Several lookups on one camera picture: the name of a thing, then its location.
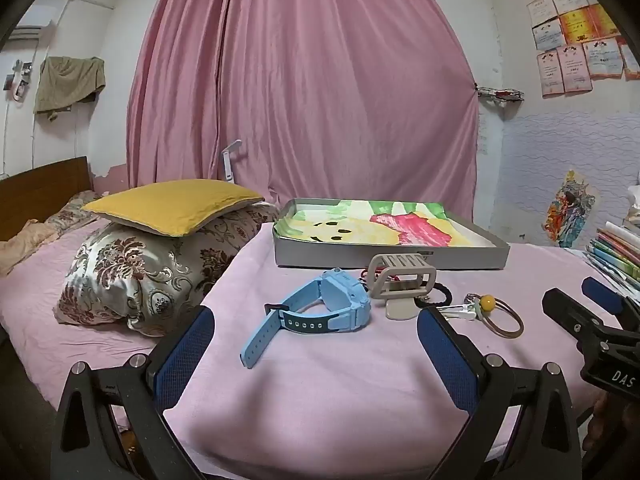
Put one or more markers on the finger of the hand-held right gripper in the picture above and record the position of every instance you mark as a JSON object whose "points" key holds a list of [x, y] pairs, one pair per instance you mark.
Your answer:
{"points": [[570, 317], [602, 292]]}

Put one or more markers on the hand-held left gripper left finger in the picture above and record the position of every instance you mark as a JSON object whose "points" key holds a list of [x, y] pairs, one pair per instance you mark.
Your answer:
{"points": [[182, 360]]}

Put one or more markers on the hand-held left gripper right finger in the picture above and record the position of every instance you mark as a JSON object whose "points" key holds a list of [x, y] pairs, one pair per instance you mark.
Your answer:
{"points": [[445, 355]]}

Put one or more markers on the white hair clip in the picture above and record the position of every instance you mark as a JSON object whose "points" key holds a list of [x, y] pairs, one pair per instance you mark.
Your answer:
{"points": [[462, 312]]}

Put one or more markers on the beige watch case frame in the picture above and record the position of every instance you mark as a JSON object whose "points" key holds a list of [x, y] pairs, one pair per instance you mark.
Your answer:
{"points": [[400, 307]]}

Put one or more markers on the light blue smart watch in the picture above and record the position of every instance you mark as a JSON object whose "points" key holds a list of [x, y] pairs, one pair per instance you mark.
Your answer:
{"points": [[345, 300]]}

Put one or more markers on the grey box with painted lining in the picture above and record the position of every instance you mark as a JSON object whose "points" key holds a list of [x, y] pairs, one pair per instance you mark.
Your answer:
{"points": [[390, 230]]}

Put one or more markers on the stack of books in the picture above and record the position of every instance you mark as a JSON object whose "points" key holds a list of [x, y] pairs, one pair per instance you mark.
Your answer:
{"points": [[617, 255]]}

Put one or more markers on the floral satin pillow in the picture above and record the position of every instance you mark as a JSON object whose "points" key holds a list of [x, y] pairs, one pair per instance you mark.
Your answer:
{"points": [[130, 280]]}

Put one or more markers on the pink bed sheet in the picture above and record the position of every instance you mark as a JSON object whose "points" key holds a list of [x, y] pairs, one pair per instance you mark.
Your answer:
{"points": [[325, 400]]}

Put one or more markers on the yellow pillow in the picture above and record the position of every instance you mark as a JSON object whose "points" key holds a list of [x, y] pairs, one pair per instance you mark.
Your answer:
{"points": [[175, 207]]}

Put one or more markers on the peach cloth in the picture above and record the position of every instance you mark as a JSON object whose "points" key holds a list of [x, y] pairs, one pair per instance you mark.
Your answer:
{"points": [[25, 247]]}

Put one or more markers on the wooden headboard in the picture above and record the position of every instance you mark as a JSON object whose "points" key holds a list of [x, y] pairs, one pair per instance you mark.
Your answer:
{"points": [[40, 192]]}

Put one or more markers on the olive green hanging cloth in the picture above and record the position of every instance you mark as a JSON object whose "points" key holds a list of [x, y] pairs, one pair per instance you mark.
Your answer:
{"points": [[70, 82]]}

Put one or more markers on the pink curtain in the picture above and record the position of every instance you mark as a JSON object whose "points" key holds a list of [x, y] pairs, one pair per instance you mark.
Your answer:
{"points": [[310, 85]]}

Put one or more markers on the white air conditioner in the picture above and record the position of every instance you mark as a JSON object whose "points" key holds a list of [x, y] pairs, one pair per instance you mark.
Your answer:
{"points": [[27, 32]]}

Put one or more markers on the colourful figure wall poster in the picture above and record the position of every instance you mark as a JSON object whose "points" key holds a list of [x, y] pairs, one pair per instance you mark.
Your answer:
{"points": [[570, 210]]}

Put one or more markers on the small wall shelf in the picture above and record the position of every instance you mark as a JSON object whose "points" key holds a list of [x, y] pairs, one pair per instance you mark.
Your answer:
{"points": [[500, 94]]}

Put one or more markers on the group of wall certificates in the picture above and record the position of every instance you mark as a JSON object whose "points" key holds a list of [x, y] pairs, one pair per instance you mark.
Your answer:
{"points": [[575, 35]]}

